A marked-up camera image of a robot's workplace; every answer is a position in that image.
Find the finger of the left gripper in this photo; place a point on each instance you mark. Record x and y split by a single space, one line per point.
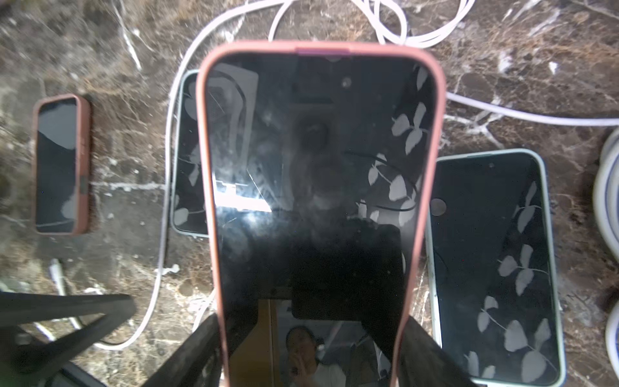
41 334

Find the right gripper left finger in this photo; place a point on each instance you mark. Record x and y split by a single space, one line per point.
199 361

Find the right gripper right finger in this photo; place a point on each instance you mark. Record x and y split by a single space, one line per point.
421 362

